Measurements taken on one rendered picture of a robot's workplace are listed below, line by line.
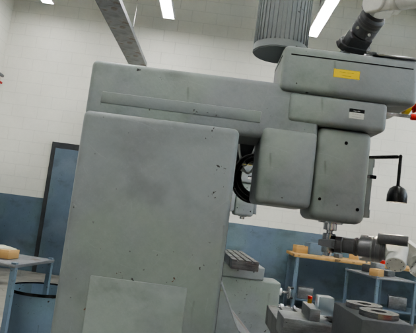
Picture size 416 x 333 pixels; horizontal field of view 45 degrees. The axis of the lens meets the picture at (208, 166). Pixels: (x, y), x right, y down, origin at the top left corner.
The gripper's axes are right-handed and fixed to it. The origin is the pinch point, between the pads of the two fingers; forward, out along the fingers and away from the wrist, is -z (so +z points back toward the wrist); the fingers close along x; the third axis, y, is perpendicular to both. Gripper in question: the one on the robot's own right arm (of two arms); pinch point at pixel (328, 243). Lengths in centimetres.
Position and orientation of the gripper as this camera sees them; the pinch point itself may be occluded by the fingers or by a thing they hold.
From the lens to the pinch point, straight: 184.4
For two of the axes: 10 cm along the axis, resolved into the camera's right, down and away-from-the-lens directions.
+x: -4.2, -1.4, -9.0
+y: -1.2, 9.9, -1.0
